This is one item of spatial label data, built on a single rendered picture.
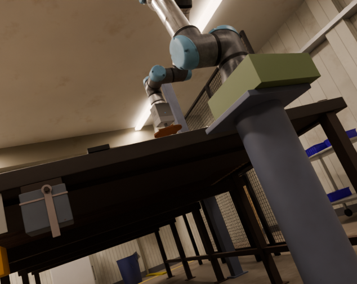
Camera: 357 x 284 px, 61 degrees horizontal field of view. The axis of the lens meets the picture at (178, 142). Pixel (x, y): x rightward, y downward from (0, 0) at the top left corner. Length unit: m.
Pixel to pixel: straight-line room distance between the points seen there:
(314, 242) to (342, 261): 0.08
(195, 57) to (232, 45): 0.15
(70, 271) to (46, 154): 2.23
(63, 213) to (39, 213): 0.07
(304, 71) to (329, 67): 4.01
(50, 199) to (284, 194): 0.70
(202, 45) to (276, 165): 0.46
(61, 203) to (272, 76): 0.75
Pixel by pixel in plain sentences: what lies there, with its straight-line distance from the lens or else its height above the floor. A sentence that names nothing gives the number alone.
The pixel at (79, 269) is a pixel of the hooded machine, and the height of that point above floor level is 0.60.
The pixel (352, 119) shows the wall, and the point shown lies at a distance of 4.92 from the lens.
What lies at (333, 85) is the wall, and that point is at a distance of 5.03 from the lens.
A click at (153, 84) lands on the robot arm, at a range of 1.51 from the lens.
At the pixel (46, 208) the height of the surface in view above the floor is 0.77.
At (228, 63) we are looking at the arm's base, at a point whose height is 1.04.
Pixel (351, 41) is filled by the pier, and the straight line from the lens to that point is 4.72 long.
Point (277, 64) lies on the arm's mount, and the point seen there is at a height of 0.92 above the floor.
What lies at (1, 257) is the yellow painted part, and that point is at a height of 0.67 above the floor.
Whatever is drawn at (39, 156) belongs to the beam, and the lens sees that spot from 6.45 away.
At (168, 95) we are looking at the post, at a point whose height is 2.09.
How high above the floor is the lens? 0.56
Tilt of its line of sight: 16 degrees up
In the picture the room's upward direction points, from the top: 20 degrees counter-clockwise
